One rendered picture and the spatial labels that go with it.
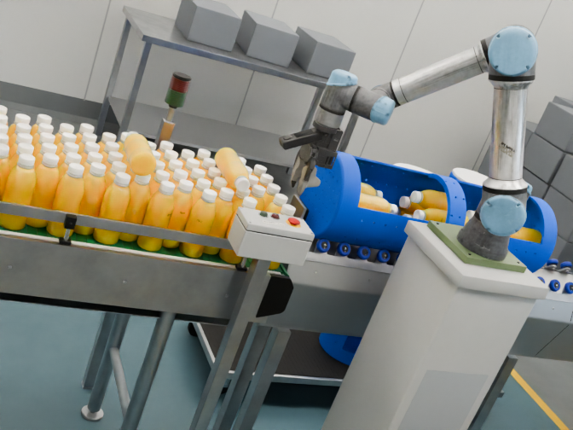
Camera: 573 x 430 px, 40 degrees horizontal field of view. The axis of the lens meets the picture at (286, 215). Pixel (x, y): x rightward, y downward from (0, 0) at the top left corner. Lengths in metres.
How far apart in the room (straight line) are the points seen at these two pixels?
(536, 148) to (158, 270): 4.45
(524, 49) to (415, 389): 0.99
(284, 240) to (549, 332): 1.36
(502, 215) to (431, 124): 4.71
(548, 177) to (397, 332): 3.84
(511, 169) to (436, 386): 0.68
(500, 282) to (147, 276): 0.97
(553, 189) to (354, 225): 3.76
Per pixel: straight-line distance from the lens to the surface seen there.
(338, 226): 2.40
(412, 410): 2.40
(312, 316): 2.60
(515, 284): 2.28
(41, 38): 5.62
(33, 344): 3.29
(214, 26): 4.99
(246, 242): 2.07
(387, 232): 2.48
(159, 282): 2.21
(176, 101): 2.59
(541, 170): 6.17
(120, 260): 2.15
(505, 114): 2.09
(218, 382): 2.36
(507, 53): 2.05
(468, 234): 2.30
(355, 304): 2.60
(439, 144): 6.92
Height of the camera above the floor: 1.88
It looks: 21 degrees down
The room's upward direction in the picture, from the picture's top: 21 degrees clockwise
